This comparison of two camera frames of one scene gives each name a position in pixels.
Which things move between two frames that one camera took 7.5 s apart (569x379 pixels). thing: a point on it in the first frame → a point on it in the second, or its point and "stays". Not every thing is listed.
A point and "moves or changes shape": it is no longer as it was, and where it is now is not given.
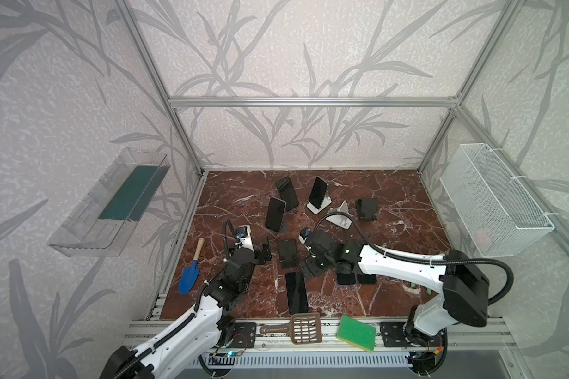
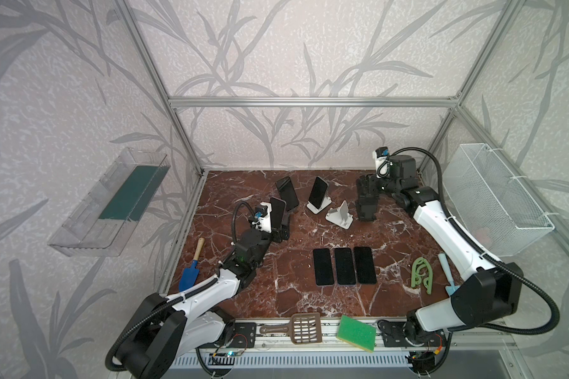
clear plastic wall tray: x=101 y=221 stays
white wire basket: x=498 y=216 stays
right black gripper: x=307 y=264 → x=367 y=183
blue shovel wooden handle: x=190 y=272 stays
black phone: x=288 y=193 stays
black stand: x=288 y=249 → x=367 y=206
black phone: x=276 y=214 stays
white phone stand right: x=341 y=221 stays
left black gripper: x=260 y=259 → x=284 y=234
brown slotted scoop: x=303 y=328 stays
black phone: x=297 y=292 moves or changes shape
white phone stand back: x=325 y=204 stays
